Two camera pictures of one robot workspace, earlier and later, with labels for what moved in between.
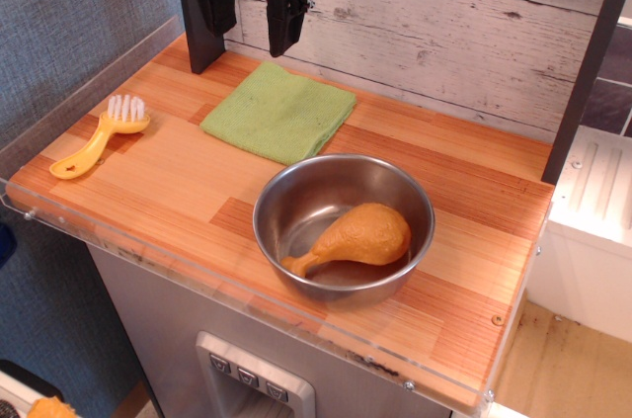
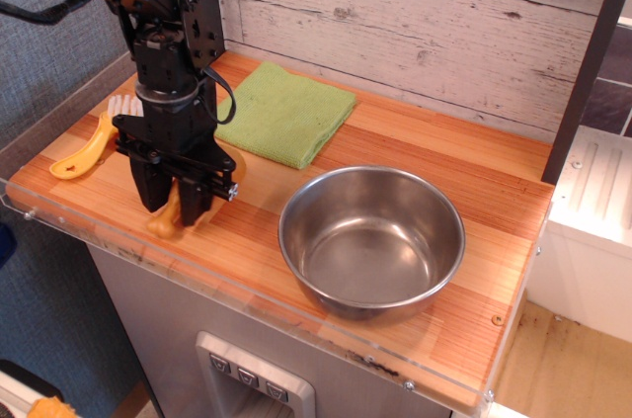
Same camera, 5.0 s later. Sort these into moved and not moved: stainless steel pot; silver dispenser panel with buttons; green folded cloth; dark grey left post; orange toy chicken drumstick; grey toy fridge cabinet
Moved: stainless steel pot; orange toy chicken drumstick
Not moved: grey toy fridge cabinet; silver dispenser panel with buttons; dark grey left post; green folded cloth
